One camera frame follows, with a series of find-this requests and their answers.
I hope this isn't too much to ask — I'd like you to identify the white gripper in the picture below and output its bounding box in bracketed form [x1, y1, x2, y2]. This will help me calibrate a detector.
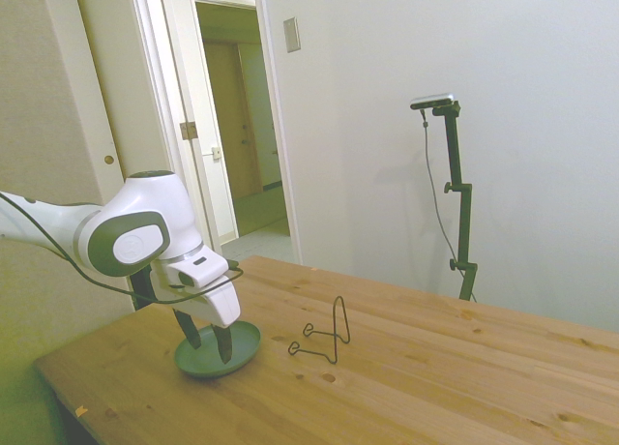
[152, 262, 242, 367]

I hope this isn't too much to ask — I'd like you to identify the dark green round plate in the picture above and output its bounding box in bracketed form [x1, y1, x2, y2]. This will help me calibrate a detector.
[173, 320, 263, 380]

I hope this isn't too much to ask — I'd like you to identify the brown wooden hallway door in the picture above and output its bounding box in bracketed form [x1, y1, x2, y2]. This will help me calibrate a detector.
[202, 38, 265, 200]

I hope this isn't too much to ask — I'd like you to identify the white open door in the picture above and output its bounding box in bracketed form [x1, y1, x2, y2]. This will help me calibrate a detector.
[128, 0, 224, 253]

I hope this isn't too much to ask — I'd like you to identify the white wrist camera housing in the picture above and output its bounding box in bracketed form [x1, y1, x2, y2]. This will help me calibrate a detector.
[165, 253, 229, 291]

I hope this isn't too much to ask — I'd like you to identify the black wire plate stand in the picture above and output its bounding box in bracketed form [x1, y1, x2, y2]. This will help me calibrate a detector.
[287, 295, 353, 366]

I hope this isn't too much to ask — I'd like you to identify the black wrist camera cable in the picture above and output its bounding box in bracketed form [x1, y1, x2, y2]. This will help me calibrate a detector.
[0, 192, 245, 305]

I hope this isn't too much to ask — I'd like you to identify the black camera stand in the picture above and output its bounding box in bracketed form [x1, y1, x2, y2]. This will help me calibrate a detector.
[431, 102, 480, 302]

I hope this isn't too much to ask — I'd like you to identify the grey wall switch plate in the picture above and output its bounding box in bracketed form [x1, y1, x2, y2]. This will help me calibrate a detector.
[282, 16, 302, 55]

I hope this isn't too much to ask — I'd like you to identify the silver exterior camera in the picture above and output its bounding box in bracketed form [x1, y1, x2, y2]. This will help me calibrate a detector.
[409, 92, 457, 111]

